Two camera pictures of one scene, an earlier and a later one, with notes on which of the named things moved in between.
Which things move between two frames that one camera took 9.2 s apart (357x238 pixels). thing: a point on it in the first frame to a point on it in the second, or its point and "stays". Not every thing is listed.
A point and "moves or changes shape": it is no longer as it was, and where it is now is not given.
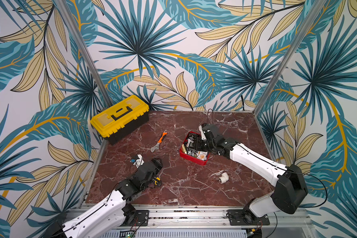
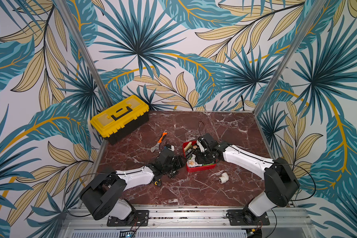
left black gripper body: x=156 y=171 to x=175 y=164
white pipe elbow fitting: x=224 y=178 stays
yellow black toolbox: x=123 y=117 stays
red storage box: x=187 y=150 moves or changes shape
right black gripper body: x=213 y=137 to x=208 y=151
